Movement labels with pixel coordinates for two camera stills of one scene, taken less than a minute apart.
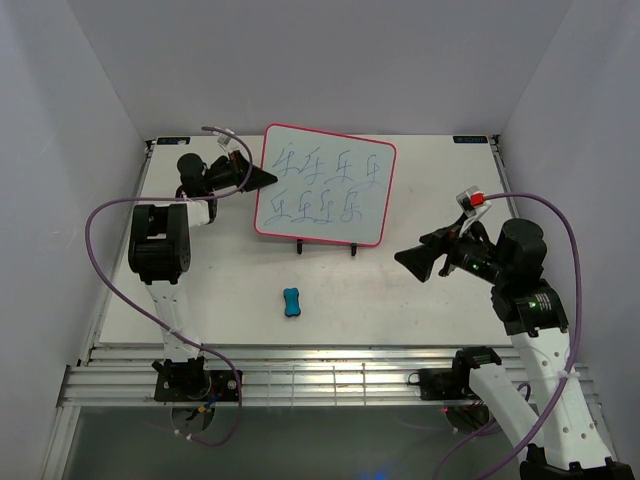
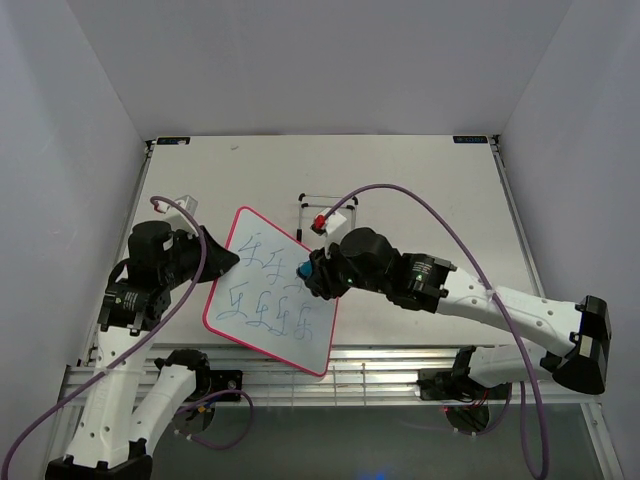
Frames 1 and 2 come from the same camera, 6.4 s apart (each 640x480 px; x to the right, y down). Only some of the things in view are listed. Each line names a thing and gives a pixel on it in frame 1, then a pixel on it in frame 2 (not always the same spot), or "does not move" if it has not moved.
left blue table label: (173, 140) does not move
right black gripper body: (474, 255) -> (336, 276)
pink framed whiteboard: (330, 187) -> (262, 303)
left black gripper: (259, 178) -> (219, 259)
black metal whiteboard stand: (300, 247) -> (299, 231)
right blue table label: (470, 139) does not move
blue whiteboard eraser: (291, 298) -> (305, 269)
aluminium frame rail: (122, 376) does not move
